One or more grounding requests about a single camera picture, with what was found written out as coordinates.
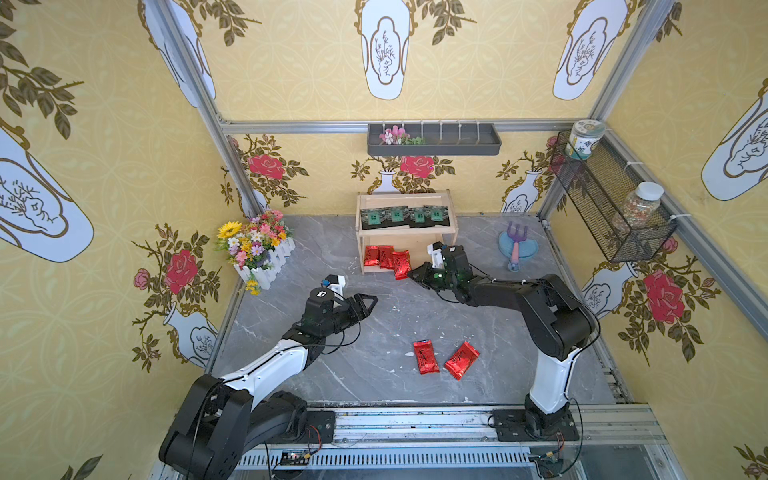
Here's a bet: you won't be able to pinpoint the red tea bag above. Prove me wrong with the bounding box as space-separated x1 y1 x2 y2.
413 340 440 375
393 250 411 280
363 245 380 267
378 245 395 270
444 341 480 381

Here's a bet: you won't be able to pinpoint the green tea bag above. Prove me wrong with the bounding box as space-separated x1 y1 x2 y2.
385 206 410 227
428 205 451 226
360 208 389 230
408 206 435 228

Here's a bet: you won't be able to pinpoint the wooden two-tier shelf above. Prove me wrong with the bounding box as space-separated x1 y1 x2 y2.
355 190 459 274

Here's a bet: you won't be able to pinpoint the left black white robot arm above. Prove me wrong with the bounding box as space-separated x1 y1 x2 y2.
158 283 378 479

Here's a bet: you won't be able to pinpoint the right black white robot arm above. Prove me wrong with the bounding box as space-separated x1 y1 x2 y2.
408 242 597 440

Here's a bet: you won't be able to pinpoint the purple pink toy rake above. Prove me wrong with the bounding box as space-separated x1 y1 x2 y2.
507 222 528 272

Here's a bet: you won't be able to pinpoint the blue dustpan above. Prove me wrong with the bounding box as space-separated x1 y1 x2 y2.
498 231 539 262

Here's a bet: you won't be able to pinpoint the flower bouquet white fence pot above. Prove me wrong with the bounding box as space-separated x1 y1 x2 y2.
217 209 296 296

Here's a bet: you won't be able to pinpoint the small circuit board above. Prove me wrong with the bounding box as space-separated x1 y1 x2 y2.
279 450 312 468

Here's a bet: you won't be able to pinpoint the pink flowers in tray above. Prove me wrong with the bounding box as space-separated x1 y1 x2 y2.
379 125 425 145

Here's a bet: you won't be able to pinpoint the patterned tin jar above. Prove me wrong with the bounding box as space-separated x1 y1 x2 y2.
564 119 606 160

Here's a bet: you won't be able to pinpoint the glass jar white lid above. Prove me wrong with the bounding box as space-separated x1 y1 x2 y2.
611 182 665 233

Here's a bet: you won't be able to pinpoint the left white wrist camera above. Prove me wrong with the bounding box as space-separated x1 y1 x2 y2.
322 274 346 296

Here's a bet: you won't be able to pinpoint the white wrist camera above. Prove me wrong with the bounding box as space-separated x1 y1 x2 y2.
427 241 444 269
322 274 346 296

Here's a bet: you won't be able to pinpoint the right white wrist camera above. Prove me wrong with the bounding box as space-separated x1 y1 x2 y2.
427 241 444 269

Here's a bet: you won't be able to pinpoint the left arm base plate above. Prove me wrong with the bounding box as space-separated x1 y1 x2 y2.
274 410 336 446

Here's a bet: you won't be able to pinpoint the grey wall tray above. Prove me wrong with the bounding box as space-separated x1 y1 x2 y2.
367 121 502 157

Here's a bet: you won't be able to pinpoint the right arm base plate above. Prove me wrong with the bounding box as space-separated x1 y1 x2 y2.
488 407 580 442

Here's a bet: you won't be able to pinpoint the black wire wall basket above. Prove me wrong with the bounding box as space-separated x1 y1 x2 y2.
551 131 677 263

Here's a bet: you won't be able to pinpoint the aluminium rail frame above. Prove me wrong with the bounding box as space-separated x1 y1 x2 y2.
152 404 684 479

